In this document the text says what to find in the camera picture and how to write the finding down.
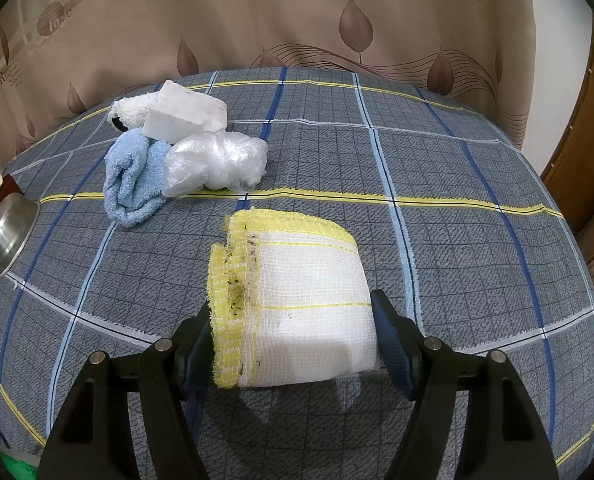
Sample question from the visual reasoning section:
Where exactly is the yellow-edged white dishcloth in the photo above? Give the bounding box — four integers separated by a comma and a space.
207, 208, 381, 389

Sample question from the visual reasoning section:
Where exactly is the light blue towel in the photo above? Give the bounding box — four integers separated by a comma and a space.
103, 128, 170, 228

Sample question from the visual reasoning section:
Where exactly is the clear plastic bag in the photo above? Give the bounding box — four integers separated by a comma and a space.
161, 130, 269, 197

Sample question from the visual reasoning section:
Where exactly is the white fluffy plush toy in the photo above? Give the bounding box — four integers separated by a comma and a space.
107, 92, 157, 132

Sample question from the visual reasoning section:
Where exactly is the green booklet package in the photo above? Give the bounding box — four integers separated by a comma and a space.
0, 446, 41, 480

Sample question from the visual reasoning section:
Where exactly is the grey plaid tablecloth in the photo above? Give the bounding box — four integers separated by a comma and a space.
0, 68, 594, 479

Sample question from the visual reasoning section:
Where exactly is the stainless steel bowl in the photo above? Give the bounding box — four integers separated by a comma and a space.
0, 193, 41, 278

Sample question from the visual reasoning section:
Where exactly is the white sponge block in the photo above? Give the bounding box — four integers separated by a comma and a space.
142, 80, 227, 144

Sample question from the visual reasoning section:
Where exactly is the beige leaf-print curtain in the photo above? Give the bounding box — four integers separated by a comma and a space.
0, 0, 536, 166

